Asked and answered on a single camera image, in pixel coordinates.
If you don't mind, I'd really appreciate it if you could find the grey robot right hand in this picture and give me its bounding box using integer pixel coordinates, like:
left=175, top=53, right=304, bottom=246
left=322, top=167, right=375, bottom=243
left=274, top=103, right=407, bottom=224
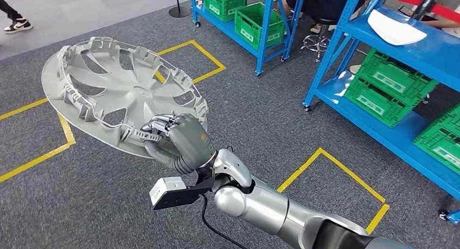
left=140, top=113, right=218, bottom=175

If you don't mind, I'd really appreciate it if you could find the grey plastic wheel cover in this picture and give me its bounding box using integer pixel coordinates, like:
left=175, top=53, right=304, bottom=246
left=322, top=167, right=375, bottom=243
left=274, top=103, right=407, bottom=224
left=40, top=36, right=210, bottom=159

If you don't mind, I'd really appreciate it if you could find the blue metal shelf rack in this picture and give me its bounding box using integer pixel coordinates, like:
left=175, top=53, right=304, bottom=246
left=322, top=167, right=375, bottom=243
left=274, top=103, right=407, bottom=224
left=303, top=0, right=460, bottom=227
left=189, top=0, right=307, bottom=78

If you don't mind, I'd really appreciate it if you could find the white curved plastic part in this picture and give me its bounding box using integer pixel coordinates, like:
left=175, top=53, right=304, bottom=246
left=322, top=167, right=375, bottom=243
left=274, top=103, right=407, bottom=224
left=367, top=9, right=429, bottom=47

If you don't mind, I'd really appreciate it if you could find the yellow tape square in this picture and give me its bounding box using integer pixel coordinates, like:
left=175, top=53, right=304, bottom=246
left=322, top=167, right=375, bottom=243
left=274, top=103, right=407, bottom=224
left=0, top=98, right=76, bottom=183
left=152, top=39, right=227, bottom=85

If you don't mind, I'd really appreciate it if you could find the chrome swivel stool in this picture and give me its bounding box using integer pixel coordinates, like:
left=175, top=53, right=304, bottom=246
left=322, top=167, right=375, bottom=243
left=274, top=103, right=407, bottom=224
left=300, top=16, right=340, bottom=63

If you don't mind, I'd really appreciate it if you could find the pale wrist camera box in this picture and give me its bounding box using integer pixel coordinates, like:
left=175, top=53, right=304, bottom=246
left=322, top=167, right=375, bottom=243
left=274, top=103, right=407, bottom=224
left=149, top=168, right=216, bottom=211

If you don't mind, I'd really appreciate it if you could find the black camera cable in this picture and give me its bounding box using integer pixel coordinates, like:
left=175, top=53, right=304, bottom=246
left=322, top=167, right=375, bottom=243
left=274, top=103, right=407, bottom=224
left=200, top=193, right=248, bottom=249

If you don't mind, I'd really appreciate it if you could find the black post with round base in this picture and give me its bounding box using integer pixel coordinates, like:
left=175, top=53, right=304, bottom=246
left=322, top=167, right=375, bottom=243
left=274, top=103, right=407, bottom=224
left=168, top=0, right=192, bottom=19

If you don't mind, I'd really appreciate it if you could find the black barrier post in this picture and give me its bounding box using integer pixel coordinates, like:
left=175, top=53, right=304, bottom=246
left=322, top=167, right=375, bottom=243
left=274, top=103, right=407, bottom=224
left=411, top=0, right=438, bottom=22

